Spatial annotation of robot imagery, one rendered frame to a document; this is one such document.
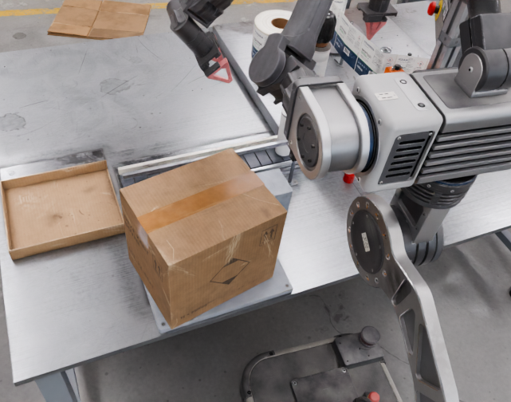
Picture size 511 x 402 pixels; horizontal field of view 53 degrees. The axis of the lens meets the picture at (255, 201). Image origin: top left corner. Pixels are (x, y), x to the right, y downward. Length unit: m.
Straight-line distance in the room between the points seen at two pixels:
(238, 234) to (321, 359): 0.96
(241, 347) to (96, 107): 1.11
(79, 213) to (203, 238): 0.54
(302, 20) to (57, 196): 0.92
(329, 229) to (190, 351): 0.92
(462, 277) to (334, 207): 1.24
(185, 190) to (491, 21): 0.69
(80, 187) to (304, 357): 0.99
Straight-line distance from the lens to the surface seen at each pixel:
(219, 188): 1.18
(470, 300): 2.64
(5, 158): 1.75
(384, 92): 0.84
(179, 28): 1.32
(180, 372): 2.16
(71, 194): 1.59
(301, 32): 0.98
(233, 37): 2.16
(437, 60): 1.53
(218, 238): 1.09
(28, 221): 1.55
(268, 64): 0.95
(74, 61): 2.12
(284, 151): 1.61
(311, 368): 1.95
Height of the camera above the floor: 1.99
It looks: 48 degrees down
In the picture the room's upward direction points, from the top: 9 degrees clockwise
